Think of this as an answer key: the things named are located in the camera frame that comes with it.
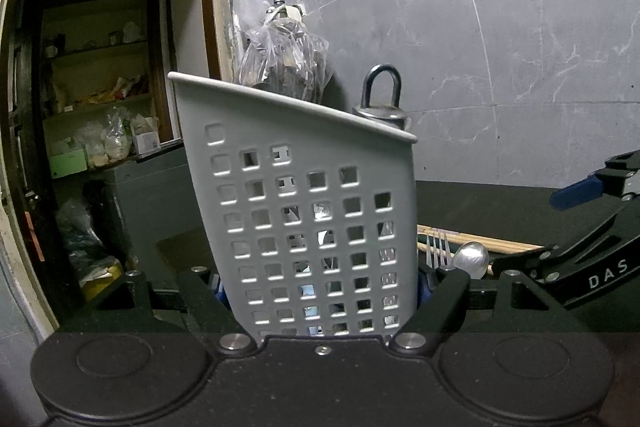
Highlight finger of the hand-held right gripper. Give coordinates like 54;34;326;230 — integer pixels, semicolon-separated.
487;199;640;309
550;149;640;210

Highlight wooden shelf unit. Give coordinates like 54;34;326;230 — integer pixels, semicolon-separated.
39;0;175;180

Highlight white carton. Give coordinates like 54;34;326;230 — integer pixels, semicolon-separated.
132;129;162;155

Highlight white taped hose fitting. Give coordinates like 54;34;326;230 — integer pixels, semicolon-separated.
277;4;307;25

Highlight yellow container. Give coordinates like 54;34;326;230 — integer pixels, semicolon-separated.
79;259;125;304

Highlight silver spoon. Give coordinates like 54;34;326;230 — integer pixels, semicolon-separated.
451;240;490;281

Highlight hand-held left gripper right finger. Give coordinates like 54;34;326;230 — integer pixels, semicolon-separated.
389;268;593;354

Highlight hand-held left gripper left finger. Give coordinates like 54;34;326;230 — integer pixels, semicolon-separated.
60;266;257;354

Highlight white filled plastic bags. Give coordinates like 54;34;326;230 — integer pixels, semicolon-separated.
75;107;133;168

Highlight silver fork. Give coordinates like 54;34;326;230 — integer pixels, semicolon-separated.
425;229;453;270

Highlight colourful snack packets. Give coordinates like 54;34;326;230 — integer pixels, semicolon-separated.
75;74;151;102

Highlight dark wooden door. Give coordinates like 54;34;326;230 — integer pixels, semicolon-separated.
0;0;58;323

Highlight grey perforated utensil basket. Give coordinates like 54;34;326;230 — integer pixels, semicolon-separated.
167;71;419;342

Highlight cream door frame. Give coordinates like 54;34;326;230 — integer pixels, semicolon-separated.
0;0;236;333

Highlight dark grey cabinet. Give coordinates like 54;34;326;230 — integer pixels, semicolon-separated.
102;142;221;290

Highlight crumpled clear plastic bags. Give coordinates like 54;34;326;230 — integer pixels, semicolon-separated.
54;199;118;278

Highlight green box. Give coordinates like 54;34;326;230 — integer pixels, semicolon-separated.
48;148;89;179

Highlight hanging clear plastic bag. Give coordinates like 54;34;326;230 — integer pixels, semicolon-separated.
234;0;332;104

